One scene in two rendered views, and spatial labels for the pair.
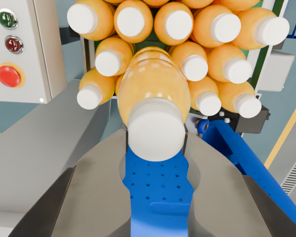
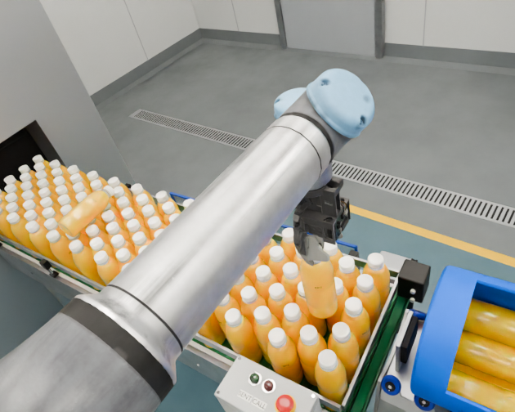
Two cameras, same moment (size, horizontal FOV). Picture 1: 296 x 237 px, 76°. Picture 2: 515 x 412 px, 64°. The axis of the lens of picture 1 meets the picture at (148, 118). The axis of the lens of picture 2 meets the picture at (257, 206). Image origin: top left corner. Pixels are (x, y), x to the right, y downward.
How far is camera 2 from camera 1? 0.80 m
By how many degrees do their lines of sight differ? 68
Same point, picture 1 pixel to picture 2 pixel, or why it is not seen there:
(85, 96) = (324, 357)
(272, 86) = not seen: hidden behind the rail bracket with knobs
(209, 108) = (366, 280)
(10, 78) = (286, 401)
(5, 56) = (271, 398)
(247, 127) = (419, 274)
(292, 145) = not seen: outside the picture
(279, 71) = (391, 260)
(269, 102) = not seen: outside the picture
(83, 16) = (275, 332)
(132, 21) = (292, 307)
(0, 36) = (260, 392)
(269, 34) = (329, 247)
